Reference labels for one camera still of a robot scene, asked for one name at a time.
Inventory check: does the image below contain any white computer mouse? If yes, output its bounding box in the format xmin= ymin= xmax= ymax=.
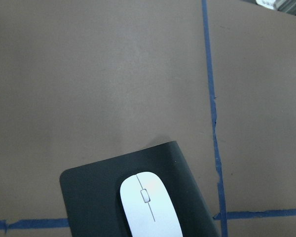
xmin=119 ymin=172 xmax=183 ymax=237

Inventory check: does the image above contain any black mouse pad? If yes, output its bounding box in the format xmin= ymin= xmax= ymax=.
xmin=60 ymin=141 xmax=220 ymax=237

